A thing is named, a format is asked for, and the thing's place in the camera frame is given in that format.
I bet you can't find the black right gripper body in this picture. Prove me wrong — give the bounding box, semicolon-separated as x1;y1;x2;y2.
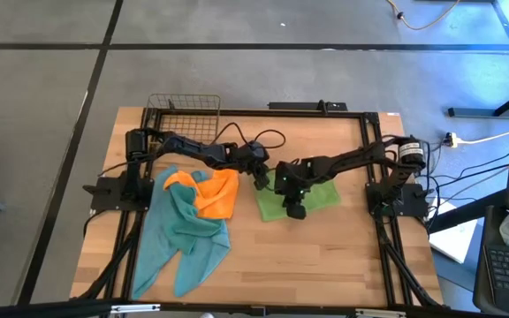
274;159;315;207

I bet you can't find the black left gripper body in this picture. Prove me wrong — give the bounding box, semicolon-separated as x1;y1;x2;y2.
232;152;271;177

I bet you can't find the green microfiber towel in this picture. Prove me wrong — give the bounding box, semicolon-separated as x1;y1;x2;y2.
254;170;342;223

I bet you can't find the orange microfiber towel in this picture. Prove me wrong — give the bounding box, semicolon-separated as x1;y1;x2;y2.
162;169;240;221

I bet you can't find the light blue microfiber towel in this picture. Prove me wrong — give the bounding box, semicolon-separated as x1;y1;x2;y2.
131;165;232;300

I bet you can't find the black bar on table edge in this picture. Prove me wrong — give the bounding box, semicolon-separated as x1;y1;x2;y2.
267;100;349;113

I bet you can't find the white flat sheet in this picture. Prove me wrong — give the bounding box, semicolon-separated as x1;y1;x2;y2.
428;217;480;265

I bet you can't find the black desk leg bar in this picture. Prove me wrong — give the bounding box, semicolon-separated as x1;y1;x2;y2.
426;189;509;234

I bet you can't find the black desk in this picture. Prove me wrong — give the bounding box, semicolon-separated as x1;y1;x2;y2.
472;205;509;317

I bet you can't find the black crossbar with silver brackets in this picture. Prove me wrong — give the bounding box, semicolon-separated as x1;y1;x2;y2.
0;298;509;318

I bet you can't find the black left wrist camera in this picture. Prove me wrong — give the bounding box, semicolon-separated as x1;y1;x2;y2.
246;140;270;163

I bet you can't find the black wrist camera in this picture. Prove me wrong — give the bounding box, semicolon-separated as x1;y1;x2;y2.
246;140;270;163
285;201;308;221

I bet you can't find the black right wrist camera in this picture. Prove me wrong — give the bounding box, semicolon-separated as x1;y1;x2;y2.
285;201;308;221

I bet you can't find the black aluminium table frame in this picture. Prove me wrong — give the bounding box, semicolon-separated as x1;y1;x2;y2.
71;107;448;310

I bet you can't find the brass wire basket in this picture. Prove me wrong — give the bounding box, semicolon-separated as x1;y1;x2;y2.
141;92;223;154

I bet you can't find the black power cable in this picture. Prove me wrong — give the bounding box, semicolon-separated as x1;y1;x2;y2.
426;149;509;208

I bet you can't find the white cable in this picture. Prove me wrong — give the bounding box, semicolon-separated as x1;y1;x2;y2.
456;130;509;145

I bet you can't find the yellow floor cable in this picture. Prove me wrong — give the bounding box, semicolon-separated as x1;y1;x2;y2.
385;0;462;32

